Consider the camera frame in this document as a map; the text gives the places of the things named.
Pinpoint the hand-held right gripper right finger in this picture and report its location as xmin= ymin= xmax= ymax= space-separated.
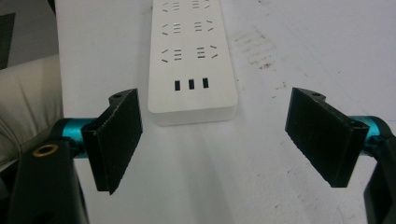
xmin=284 ymin=87 xmax=393 ymax=189

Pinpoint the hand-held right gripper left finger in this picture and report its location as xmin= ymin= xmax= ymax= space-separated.
xmin=49 ymin=88 xmax=144 ymax=196

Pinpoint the white power strip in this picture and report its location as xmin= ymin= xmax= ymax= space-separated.
xmin=147 ymin=0 xmax=239 ymax=127

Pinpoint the beige leather chair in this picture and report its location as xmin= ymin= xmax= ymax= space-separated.
xmin=0 ymin=54 xmax=64 ymax=167

